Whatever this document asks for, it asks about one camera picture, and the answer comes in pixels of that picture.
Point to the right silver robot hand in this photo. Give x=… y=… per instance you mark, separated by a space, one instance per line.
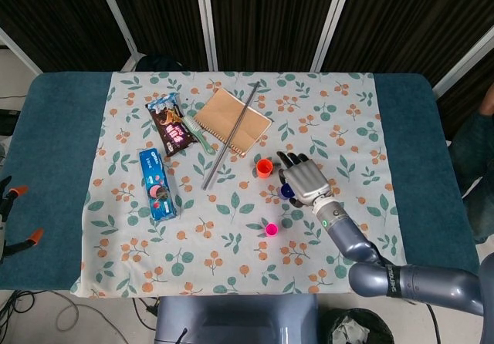
x=308 y=182

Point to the dark blue plastic cup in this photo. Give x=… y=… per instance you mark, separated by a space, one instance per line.
x=286 y=193

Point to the pink plastic cup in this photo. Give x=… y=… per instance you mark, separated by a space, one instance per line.
x=271 y=230

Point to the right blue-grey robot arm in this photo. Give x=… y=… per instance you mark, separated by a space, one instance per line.
x=347 y=236

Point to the orange plastic cup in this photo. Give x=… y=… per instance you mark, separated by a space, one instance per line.
x=264 y=170

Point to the metal drinking straw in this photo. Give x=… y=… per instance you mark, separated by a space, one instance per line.
x=231 y=135

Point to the white floral tablecloth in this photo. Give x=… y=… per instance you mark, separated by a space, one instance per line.
x=231 y=251

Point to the brown spiral notebook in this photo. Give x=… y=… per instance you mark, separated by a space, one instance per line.
x=224 y=116

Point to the green brush white bristles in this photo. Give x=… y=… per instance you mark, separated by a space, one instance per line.
x=191 y=125

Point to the brown chocolate snack packet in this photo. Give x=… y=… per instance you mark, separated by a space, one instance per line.
x=170 y=128

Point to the blue Oreo cookie box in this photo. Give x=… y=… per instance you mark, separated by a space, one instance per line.
x=158 y=184

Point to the blue-grey robot torso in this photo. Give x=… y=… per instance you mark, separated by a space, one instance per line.
x=239 y=317

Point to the black trash bin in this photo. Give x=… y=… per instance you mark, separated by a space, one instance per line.
x=359 y=326

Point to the dark ribbed screen panel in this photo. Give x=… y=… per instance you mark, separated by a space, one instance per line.
x=270 y=12
x=162 y=12
x=58 y=12
x=405 y=12
x=463 y=101

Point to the black bag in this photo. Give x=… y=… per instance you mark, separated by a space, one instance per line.
x=158 y=63

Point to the teal table cover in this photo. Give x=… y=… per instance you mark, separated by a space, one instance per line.
x=50 y=147

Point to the black clamp orange tip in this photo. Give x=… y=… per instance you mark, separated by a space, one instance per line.
x=17 y=191
x=36 y=235

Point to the black equipment box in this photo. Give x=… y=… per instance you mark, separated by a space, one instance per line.
x=7 y=122

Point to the white screen frame post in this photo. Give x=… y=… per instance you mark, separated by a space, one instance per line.
x=116 y=16
x=19 y=52
x=206 y=20
x=332 y=20
x=463 y=60

